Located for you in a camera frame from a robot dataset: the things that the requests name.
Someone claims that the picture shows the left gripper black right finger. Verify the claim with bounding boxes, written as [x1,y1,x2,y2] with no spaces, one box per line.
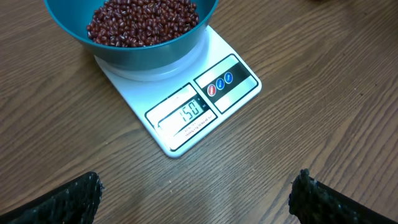
[289,169,397,224]

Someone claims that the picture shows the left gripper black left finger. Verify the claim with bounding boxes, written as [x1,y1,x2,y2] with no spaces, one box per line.
[1,172,103,224]

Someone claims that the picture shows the white digital kitchen scale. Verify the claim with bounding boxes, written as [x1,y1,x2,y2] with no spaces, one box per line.
[96,27,262,158]

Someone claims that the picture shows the red beans in bowl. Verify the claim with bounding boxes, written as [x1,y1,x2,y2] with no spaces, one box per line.
[86,0,199,47]

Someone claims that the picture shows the blue bowl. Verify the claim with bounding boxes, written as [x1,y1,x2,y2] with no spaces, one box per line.
[44,0,218,70]

